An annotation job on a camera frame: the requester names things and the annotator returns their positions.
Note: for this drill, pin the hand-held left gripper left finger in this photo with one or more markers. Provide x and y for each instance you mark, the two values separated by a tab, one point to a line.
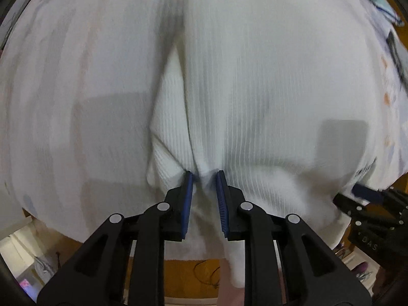
188	197

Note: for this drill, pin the light blue striped pillow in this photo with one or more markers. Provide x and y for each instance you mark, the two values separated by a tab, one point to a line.
384	6

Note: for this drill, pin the bed with leaf print sheet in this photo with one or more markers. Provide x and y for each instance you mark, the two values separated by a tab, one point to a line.
63	102

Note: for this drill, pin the person's leg in pink pants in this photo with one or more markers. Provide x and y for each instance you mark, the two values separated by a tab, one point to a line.
228	297

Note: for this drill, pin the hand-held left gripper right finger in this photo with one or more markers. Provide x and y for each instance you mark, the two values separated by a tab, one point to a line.
221	204

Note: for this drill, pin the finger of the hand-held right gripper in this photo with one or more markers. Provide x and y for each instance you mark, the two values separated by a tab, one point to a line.
366	193
346	203

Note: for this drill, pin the white jacket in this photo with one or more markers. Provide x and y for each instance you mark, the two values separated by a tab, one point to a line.
255	102

